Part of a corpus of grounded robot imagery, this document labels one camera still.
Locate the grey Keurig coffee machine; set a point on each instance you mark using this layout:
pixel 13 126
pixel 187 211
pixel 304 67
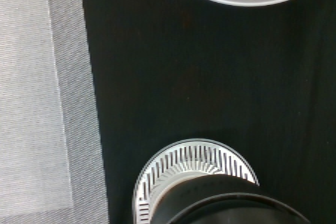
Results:
pixel 242 205

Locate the white two-tier round shelf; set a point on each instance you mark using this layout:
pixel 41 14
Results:
pixel 250 3

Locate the white ceramic mug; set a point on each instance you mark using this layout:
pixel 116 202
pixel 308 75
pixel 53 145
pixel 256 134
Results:
pixel 185 198

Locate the grey woven placemat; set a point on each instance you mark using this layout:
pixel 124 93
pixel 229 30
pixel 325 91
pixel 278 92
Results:
pixel 52 168

